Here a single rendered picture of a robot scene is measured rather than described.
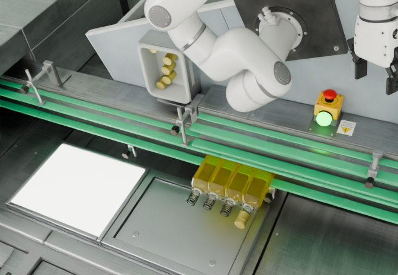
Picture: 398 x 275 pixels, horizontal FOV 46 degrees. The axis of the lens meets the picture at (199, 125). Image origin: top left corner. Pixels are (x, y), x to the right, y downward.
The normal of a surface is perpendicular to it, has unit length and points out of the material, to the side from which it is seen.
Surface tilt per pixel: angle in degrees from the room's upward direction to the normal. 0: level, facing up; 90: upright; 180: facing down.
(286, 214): 89
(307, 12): 2
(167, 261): 90
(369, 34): 34
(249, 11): 2
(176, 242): 90
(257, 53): 83
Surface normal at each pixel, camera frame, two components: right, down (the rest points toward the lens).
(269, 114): -0.11, -0.71
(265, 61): 0.52, -0.22
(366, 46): -0.87, 0.42
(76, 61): 0.89, 0.23
